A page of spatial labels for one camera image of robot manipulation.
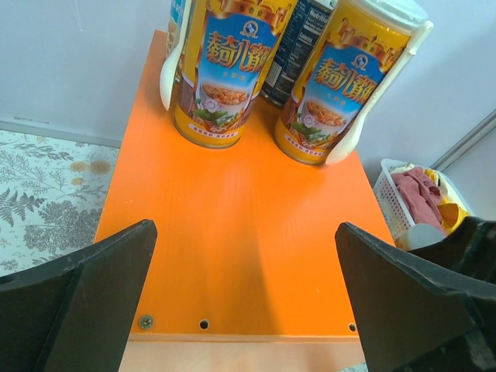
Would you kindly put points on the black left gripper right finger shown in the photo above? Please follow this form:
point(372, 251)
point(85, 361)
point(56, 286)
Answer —
point(408, 328)

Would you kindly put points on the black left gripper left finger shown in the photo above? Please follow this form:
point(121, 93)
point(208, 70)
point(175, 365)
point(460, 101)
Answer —
point(75, 313)

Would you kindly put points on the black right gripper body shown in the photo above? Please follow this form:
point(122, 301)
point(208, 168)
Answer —
point(465, 258)

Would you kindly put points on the yellow can white lid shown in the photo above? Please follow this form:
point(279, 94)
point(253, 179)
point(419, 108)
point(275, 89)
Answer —
point(418, 236)

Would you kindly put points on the orange wooden box shelf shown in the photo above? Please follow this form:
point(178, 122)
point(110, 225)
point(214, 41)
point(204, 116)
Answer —
point(245, 275)

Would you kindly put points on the yellow can with spoon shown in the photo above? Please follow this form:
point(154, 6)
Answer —
point(359, 45)

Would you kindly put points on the blue tin can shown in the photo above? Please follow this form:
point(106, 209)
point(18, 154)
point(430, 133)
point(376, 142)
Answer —
point(304, 28)
point(174, 25)

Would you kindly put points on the yellow porridge can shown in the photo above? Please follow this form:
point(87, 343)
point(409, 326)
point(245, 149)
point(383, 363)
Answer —
point(230, 47)

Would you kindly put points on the yellow cloth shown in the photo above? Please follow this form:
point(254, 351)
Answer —
point(451, 208)

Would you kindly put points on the pink cloth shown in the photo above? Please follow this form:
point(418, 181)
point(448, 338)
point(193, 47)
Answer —
point(421, 196)

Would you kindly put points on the white plastic basket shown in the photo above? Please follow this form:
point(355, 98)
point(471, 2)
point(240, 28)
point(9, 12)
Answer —
point(395, 211)

